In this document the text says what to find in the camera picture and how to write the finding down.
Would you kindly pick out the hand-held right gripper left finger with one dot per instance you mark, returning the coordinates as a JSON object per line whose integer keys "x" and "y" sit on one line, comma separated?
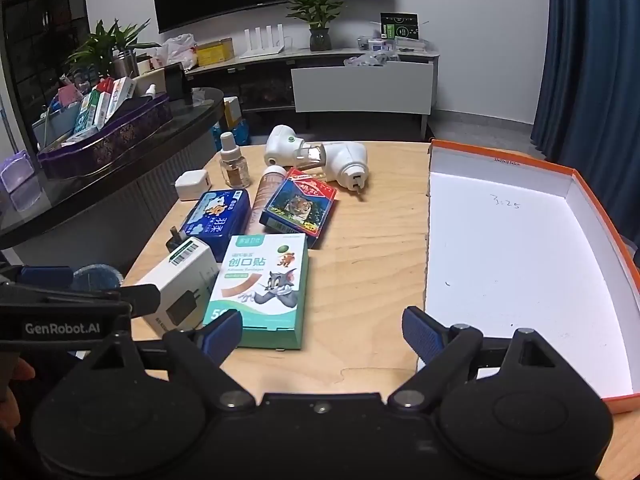
{"x": 222, "y": 330}

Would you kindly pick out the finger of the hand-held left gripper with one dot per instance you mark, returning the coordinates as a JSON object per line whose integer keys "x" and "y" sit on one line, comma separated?
{"x": 47, "y": 276}
{"x": 142, "y": 297}

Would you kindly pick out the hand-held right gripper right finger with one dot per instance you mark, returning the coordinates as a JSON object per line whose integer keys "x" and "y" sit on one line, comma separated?
{"x": 420, "y": 332}

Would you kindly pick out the white charger box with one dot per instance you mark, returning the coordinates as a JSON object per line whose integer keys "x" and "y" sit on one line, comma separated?
{"x": 185, "y": 280}

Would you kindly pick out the green bandage box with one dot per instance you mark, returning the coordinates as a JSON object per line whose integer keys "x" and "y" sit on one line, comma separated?
{"x": 265, "y": 280}

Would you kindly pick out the blue floss pick box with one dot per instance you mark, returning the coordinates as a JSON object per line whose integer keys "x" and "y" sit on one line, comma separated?
{"x": 215, "y": 220}

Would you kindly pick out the white charger cube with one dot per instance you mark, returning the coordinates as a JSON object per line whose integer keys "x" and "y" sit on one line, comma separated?
{"x": 192, "y": 185}

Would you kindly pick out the blue playing card box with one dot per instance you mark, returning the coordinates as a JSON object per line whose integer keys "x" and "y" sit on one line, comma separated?
{"x": 300, "y": 205}

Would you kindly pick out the brown liquid refill bottle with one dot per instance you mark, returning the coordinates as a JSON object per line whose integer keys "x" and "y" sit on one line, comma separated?
{"x": 232, "y": 170}

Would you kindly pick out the white plug-in mosquito heater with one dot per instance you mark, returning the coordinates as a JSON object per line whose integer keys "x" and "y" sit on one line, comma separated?
{"x": 280, "y": 145}
{"x": 345, "y": 162}

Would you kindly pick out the clear liquid refill bottle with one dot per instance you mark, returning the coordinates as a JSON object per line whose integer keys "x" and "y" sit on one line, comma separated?
{"x": 312, "y": 155}

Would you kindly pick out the person's left hand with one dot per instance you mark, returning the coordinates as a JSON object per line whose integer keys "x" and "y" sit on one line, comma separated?
{"x": 17, "y": 372}

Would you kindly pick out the black plug adapter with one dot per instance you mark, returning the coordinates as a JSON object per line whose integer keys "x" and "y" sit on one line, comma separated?
{"x": 175, "y": 242}

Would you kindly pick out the row of medicine boxes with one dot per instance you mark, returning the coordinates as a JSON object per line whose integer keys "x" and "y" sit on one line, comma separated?
{"x": 100, "y": 105}

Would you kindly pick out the dark glass table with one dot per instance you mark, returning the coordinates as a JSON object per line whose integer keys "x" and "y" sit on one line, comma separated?
{"x": 190, "y": 115}

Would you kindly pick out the blue plastic bag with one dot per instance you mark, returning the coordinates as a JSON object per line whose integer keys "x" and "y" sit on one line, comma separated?
{"x": 235, "y": 132}

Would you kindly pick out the white spray bottle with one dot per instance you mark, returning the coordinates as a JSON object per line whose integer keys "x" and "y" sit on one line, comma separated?
{"x": 150, "y": 91}

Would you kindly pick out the white paper cup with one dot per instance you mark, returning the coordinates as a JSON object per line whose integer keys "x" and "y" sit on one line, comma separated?
{"x": 150, "y": 79}

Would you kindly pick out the steel cup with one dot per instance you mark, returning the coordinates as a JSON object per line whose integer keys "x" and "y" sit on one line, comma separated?
{"x": 125, "y": 65}

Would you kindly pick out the leafy green plant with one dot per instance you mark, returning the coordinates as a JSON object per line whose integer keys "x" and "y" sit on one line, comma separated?
{"x": 105, "y": 42}

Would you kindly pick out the dark glass cabinet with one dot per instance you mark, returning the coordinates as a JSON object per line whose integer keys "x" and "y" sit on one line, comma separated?
{"x": 45, "y": 35}

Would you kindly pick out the white plastic bag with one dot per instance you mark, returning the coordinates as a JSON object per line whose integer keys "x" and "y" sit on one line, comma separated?
{"x": 180, "y": 50}

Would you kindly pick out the white drawer panel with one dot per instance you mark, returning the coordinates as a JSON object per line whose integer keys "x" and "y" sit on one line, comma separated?
{"x": 360, "y": 87}

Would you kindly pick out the yellow cardboard box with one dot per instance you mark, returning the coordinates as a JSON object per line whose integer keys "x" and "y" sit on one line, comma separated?
{"x": 215, "y": 52}

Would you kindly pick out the white router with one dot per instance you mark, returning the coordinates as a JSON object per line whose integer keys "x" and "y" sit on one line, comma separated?
{"x": 262, "y": 50}

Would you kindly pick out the clear plastic bag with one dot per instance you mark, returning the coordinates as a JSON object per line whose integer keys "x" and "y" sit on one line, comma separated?
{"x": 367, "y": 59}

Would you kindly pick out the grey television cabinet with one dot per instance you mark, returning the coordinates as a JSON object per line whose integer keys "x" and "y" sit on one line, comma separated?
{"x": 310, "y": 55}

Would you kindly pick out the pile of small boxes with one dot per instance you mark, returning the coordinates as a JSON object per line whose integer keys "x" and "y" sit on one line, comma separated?
{"x": 400, "y": 44}

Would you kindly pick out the black and green box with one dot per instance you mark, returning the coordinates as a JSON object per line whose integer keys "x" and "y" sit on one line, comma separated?
{"x": 397, "y": 27}

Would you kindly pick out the blue curtain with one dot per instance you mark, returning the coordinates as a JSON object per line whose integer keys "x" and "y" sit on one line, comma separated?
{"x": 590, "y": 60}

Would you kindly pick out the potted plant in glass vase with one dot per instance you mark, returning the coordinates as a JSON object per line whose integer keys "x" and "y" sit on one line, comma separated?
{"x": 320, "y": 10}

